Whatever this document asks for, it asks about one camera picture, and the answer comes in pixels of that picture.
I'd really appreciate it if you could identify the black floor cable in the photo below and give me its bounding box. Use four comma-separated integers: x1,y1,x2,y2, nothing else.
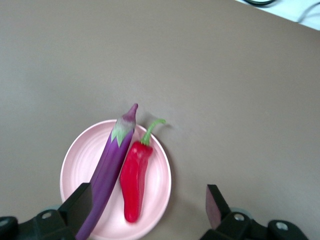
241,0,276,6

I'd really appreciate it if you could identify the brown table cover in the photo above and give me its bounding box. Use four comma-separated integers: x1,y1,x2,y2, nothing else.
0,0,320,240

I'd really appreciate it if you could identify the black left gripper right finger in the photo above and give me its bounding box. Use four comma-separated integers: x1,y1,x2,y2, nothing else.
199,184,307,240

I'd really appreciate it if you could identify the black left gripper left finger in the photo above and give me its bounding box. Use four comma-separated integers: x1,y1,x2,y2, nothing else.
0,182,93,240

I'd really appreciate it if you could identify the pale pink round plate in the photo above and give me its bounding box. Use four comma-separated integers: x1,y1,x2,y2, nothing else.
59,119,173,240

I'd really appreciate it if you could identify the red chili pepper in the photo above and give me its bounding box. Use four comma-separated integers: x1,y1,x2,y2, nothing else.
119,118,167,224

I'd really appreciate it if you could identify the grey floor cable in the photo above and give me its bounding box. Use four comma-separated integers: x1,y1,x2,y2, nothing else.
296,2,320,23

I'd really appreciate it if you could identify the long purple eggplant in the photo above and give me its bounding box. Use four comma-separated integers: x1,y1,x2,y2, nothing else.
74,103,139,240

